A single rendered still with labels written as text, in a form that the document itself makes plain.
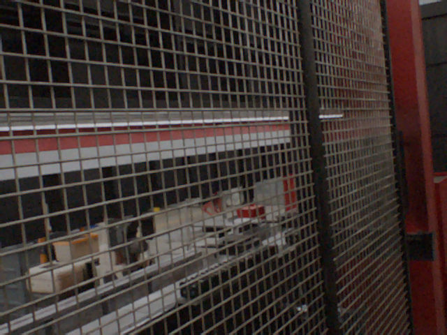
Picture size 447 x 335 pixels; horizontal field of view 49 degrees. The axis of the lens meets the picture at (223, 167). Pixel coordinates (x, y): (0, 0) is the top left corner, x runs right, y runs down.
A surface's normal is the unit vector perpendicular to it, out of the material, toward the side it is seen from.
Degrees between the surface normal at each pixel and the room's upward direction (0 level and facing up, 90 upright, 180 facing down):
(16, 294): 90
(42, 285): 90
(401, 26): 90
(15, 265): 90
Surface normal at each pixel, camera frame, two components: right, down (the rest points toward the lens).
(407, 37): -0.54, 0.10
